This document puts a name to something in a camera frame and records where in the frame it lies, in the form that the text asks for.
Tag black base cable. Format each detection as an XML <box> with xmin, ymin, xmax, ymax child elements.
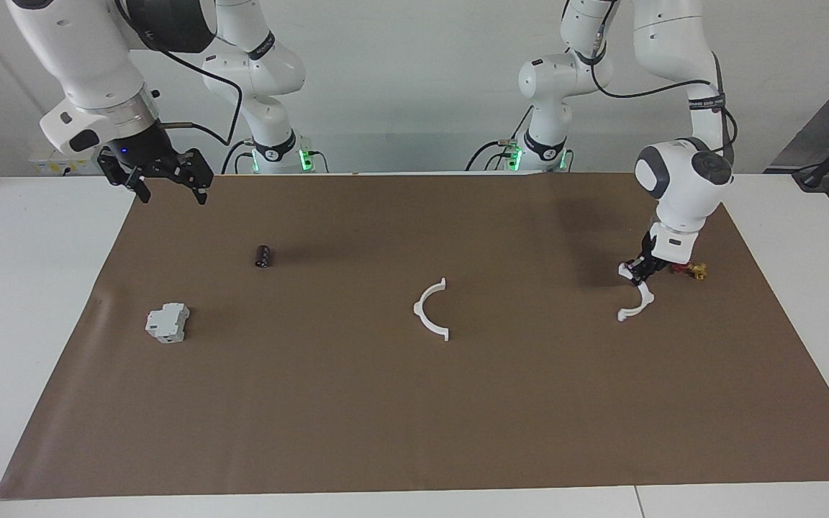
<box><xmin>466</xmin><ymin>140</ymin><xmax>512</xmax><ymax>172</ymax></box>
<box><xmin>221</xmin><ymin>140</ymin><xmax>250</xmax><ymax>175</ymax></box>

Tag white wall power strip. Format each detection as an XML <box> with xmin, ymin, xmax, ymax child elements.
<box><xmin>30</xmin><ymin>139</ymin><xmax>107</xmax><ymax>176</ymax></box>

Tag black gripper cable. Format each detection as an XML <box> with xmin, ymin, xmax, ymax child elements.
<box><xmin>591</xmin><ymin>0</ymin><xmax>739</xmax><ymax>155</ymax></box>
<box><xmin>118</xmin><ymin>27</ymin><xmax>244</xmax><ymax>145</ymax></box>

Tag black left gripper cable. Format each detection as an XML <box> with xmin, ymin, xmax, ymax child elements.
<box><xmin>591</xmin><ymin>0</ymin><xmax>739</xmax><ymax>155</ymax></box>

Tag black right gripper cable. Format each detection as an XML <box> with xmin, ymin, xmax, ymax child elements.
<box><xmin>118</xmin><ymin>27</ymin><xmax>244</xmax><ymax>145</ymax></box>

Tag white circuit breaker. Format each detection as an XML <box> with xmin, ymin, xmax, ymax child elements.
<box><xmin>145</xmin><ymin>302</ymin><xmax>190</xmax><ymax>344</ymax></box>

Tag white half-ring pipe clamp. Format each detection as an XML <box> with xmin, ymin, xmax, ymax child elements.
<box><xmin>413</xmin><ymin>278</ymin><xmax>451</xmax><ymax>342</ymax></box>
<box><xmin>617</xmin><ymin>263</ymin><xmax>656</xmax><ymax>322</ymax></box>

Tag brown paper mat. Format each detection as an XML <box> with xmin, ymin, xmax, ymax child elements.
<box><xmin>0</xmin><ymin>173</ymin><xmax>829</xmax><ymax>499</ymax></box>

